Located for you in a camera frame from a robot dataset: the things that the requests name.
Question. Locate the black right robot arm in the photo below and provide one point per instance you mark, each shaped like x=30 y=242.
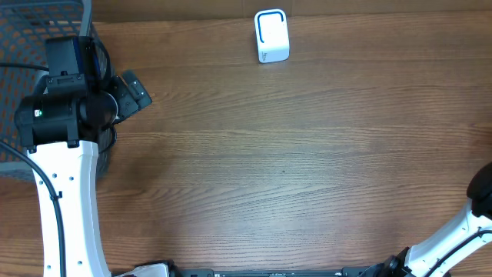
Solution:
x=466 y=232

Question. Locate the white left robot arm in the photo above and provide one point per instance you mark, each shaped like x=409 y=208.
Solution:
x=60 y=128

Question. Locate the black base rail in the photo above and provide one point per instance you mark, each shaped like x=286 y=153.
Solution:
x=371 y=270

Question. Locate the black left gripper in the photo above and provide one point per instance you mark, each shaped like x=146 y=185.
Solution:
x=131 y=104

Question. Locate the white barcode scanner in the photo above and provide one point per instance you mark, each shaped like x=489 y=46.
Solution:
x=271 y=29

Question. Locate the grey plastic basket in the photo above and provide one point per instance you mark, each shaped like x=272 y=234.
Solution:
x=25 y=26

